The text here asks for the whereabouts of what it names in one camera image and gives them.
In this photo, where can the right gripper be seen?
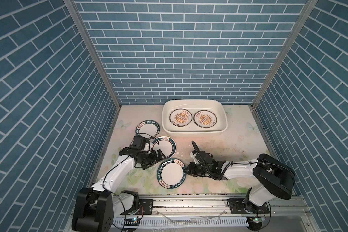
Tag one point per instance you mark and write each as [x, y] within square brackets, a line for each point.
[191, 169]

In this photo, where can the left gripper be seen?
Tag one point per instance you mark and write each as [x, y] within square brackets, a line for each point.
[154, 159]

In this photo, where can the green red rim plate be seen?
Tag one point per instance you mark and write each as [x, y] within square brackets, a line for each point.
[166, 144]

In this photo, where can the small green rim plate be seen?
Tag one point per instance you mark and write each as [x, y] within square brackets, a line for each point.
[148, 129]

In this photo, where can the orange sunburst plate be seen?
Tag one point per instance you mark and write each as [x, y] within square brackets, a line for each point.
[180, 117]
[205, 119]

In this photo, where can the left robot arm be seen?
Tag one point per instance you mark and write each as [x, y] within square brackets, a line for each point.
[97, 206]

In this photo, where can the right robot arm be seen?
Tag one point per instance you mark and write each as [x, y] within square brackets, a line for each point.
[272, 178]

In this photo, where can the white plastic bin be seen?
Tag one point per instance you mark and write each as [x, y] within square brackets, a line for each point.
[194, 105]

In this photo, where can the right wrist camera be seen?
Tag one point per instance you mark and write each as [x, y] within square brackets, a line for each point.
[197, 154]

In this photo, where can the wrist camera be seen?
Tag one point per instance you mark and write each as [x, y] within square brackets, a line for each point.
[140, 143]
[197, 154]

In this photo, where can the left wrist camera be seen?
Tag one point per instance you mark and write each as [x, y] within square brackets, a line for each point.
[140, 143]

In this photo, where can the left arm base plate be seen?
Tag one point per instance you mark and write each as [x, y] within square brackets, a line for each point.
[139, 206]

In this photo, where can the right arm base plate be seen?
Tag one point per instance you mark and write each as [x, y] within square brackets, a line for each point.
[237, 206]

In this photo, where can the white slotted cable duct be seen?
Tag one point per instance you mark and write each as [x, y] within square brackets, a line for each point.
[181, 222]

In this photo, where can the aluminium rail frame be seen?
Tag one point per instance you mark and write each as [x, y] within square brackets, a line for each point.
[285, 215]

